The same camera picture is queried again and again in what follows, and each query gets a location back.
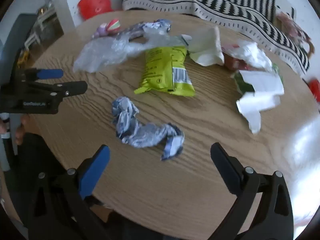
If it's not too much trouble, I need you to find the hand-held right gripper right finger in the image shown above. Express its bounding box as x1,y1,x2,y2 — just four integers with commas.
210,142,294,240

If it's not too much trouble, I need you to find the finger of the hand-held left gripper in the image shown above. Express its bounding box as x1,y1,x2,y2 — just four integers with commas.
37,81,88,98
32,69,64,81

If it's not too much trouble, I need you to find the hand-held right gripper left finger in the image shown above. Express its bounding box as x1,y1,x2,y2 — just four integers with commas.
27,144,118,240

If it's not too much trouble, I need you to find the red green white wrapper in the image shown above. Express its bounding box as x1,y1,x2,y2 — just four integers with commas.
234,64,285,134

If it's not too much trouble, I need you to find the blue white wrapper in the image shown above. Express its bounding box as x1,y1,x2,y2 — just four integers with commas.
120,19,173,40
111,96,185,161

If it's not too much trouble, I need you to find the person's left hand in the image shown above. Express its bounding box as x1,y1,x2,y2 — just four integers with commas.
14,114,34,145

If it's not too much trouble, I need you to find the clear plastic bag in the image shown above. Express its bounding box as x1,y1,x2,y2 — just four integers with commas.
73,26,193,73

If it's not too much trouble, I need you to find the pink purple toy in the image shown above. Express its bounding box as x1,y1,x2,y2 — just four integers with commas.
91,17,121,39

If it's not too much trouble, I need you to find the red bear stool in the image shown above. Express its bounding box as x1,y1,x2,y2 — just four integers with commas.
77,0,114,20

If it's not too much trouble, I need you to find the lime green snack bag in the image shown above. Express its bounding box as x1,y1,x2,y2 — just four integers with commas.
134,46,196,97

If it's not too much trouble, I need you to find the red cigarette box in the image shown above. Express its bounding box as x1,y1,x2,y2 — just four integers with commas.
221,44,253,71

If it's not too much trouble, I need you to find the white crumpled tissue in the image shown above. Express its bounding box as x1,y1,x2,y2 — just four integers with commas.
225,41,273,70

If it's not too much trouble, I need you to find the cream paper bag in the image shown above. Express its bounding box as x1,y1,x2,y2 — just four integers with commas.
187,26,225,67

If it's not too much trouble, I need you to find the red plastic bag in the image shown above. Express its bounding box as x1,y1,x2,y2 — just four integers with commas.
309,79,320,103

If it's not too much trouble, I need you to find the pink printed pillow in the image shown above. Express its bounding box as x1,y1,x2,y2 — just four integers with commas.
275,11,315,55

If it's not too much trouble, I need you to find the black-white striped sofa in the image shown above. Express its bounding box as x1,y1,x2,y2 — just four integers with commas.
122,0,310,77

